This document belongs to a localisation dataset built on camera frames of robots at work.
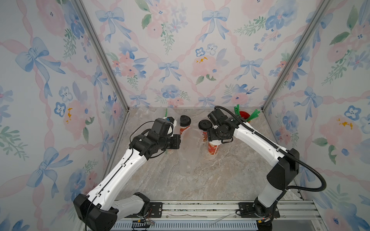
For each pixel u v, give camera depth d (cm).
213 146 83
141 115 110
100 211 37
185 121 90
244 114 98
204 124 88
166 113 91
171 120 65
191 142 88
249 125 55
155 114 84
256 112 91
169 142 60
